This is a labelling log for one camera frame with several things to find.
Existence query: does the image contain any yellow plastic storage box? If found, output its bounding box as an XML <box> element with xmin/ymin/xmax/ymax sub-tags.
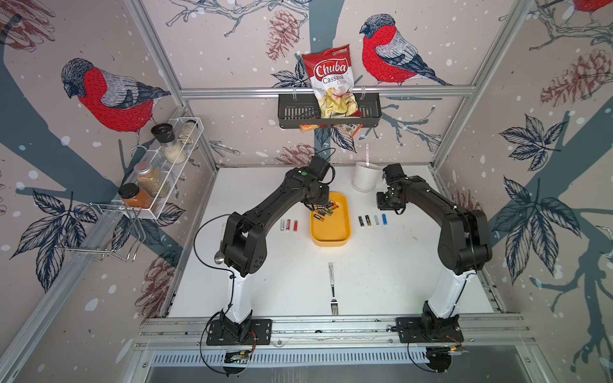
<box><xmin>310</xmin><ymin>192</ymin><xmax>351</xmax><ymax>247</ymax></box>

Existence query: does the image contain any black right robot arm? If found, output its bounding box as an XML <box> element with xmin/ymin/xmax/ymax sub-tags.
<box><xmin>377</xmin><ymin>164</ymin><xmax>493</xmax><ymax>340</ymax></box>

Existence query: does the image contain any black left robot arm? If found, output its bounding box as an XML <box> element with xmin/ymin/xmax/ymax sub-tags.
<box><xmin>218</xmin><ymin>156</ymin><xmax>334</xmax><ymax>338</ymax></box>

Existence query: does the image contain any white cup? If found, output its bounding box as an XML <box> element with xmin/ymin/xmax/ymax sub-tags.
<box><xmin>351</xmin><ymin>162</ymin><xmax>383</xmax><ymax>192</ymax></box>

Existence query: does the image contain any Chuba cassava chips bag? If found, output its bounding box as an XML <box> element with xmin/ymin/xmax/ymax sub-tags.
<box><xmin>301</xmin><ymin>45</ymin><xmax>362</xmax><ymax>119</ymax></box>

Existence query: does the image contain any silver fork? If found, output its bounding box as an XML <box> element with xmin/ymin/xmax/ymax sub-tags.
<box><xmin>328</xmin><ymin>263</ymin><xmax>339</xmax><ymax>316</ymax></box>

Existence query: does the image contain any silver spoon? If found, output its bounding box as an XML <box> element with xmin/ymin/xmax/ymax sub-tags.
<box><xmin>214</xmin><ymin>223</ymin><xmax>226</xmax><ymax>265</ymax></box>

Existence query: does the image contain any black lid spice jar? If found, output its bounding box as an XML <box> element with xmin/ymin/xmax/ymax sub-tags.
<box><xmin>151</xmin><ymin>123</ymin><xmax>188</xmax><ymax>165</ymax></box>

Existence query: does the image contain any silver lid spice jar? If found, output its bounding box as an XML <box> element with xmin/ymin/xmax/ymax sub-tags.
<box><xmin>133</xmin><ymin>161</ymin><xmax>170</xmax><ymax>199</ymax></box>

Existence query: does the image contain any orange spice jar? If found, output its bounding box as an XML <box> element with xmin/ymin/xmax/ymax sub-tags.
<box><xmin>118</xmin><ymin>183</ymin><xmax>153</xmax><ymax>209</ymax></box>

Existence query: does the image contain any black wire basket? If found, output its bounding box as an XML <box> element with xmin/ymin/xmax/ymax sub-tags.
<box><xmin>278</xmin><ymin>94</ymin><xmax>382</xmax><ymax>129</ymax></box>

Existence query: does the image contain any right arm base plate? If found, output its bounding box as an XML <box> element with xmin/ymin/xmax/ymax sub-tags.
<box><xmin>395</xmin><ymin>314</ymin><xmax>465</xmax><ymax>343</ymax></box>

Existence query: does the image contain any aluminium front rail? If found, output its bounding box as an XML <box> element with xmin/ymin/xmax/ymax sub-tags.
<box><xmin>133</xmin><ymin>314</ymin><xmax>537</xmax><ymax>350</ymax></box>

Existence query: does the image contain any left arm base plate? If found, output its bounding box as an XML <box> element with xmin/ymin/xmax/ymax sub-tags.
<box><xmin>206</xmin><ymin>317</ymin><xmax>272</xmax><ymax>346</ymax></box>

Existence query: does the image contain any white wire spice rack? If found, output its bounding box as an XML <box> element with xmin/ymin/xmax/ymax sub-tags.
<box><xmin>91</xmin><ymin>116</ymin><xmax>204</xmax><ymax>223</ymax></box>

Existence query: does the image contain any aluminium frame corner post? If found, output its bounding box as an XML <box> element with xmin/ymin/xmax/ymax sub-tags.
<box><xmin>125</xmin><ymin>0</ymin><xmax>220</xmax><ymax>174</ymax></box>

